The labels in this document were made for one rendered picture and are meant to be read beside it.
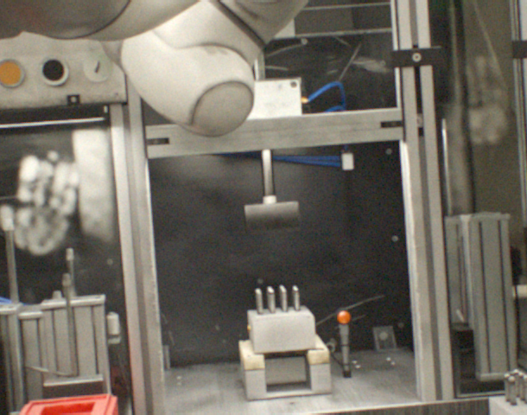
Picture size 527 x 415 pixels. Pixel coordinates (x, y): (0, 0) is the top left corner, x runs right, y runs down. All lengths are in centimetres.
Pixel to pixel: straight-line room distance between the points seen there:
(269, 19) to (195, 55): 9
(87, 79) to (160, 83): 39
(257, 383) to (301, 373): 11
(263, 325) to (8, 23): 108
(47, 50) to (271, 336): 54
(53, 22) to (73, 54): 87
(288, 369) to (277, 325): 11
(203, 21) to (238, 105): 10
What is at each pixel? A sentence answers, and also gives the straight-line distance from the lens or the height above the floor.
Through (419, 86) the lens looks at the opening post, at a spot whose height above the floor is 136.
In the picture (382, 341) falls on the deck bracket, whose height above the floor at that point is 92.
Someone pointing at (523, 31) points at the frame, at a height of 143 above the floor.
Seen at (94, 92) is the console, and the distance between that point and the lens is 153.
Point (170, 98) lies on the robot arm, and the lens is 114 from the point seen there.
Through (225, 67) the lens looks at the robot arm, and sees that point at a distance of 113.
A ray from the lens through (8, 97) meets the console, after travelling 154.
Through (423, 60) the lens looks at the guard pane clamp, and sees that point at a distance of 157.
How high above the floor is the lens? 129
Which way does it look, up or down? 3 degrees down
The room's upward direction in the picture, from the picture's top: 4 degrees counter-clockwise
